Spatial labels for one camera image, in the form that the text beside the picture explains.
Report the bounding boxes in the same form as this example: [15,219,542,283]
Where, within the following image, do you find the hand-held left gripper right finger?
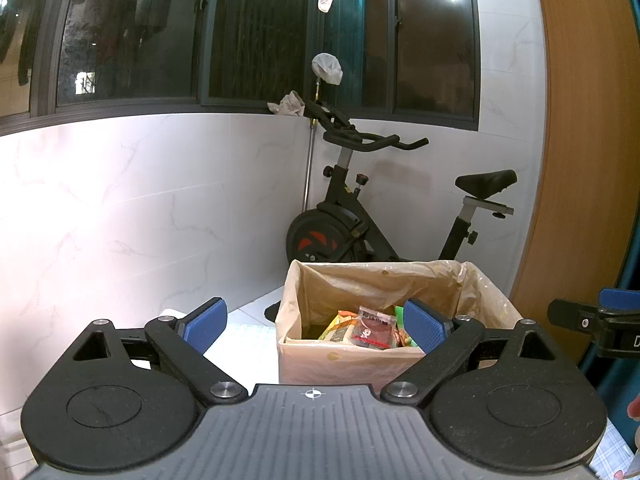
[381,298,557,406]

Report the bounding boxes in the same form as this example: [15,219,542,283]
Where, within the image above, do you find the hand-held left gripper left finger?
[72,297,248,403]

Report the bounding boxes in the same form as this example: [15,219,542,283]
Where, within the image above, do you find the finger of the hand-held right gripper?
[547,298,607,335]
[599,288,640,312]

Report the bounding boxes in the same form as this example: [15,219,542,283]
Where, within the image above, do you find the green snack bag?
[394,306,420,349]

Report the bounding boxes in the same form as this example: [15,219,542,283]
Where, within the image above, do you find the red snack packet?
[350,306,398,350]

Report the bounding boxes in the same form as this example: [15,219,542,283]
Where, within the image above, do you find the orange chips bag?
[319,310,362,345]

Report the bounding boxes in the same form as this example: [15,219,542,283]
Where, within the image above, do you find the cardboard box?
[275,259,523,386]

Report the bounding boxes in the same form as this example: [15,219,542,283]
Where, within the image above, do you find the person's right hand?
[626,395,640,453]

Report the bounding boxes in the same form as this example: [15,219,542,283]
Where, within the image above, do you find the black exercise bike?
[264,91,518,322]

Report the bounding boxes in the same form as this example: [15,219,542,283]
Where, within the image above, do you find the wooden door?
[510,0,637,366]

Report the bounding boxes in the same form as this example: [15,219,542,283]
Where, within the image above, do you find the metal pole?
[302,72,323,211]

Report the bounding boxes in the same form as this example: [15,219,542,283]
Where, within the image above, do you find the crumpled white rag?
[267,91,306,118]

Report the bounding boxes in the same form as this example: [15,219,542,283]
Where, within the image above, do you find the white cloth on pole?
[311,52,343,86]

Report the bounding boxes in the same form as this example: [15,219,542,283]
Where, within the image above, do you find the dark window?
[0,0,483,133]

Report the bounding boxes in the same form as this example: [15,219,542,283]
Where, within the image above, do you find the hanging dark garment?
[0,0,37,87]

